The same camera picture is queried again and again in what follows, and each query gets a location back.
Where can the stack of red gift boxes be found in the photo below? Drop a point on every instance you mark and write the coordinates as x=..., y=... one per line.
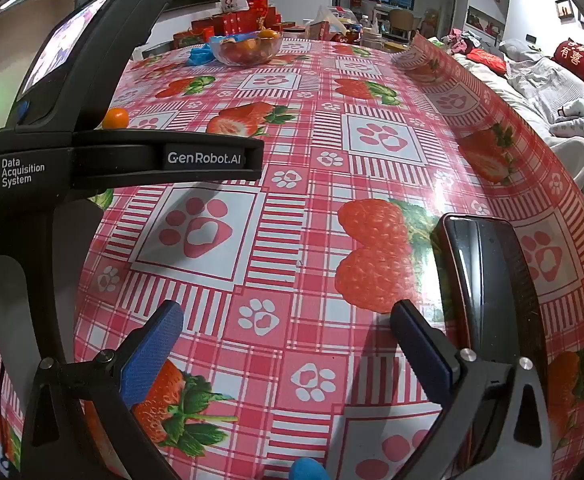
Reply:
x=242, y=20

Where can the black smartphone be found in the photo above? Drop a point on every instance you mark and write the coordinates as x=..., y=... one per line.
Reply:
x=492, y=285

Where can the small orange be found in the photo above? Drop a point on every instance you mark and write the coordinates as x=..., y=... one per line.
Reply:
x=116, y=119
x=267, y=34

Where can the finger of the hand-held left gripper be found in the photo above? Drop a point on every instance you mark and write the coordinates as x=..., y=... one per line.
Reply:
x=254, y=157

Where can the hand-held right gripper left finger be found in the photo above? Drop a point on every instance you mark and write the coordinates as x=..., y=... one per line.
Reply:
x=156, y=350

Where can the glass bowl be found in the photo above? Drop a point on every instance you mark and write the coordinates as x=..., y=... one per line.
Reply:
x=244, y=55

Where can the framed wall picture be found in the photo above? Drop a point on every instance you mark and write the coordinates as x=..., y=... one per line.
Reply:
x=563, y=7

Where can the tan chair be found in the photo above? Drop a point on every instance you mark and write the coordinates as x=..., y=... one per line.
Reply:
x=404, y=22

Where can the blue plastic bag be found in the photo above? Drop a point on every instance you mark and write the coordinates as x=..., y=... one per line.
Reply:
x=200, y=56

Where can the red cloth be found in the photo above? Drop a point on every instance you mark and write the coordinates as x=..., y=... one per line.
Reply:
x=484, y=61

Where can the grey blanket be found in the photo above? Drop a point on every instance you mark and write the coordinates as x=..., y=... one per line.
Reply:
x=547, y=80

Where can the person's right hand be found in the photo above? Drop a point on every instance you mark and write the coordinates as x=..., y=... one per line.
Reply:
x=308, y=470

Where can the red pillow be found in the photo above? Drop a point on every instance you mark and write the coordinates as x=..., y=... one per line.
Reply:
x=579, y=60

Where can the strawberry print tablecloth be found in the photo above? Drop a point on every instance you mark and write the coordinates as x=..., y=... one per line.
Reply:
x=322, y=240

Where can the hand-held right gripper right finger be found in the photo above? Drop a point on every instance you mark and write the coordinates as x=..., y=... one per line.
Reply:
x=422, y=355

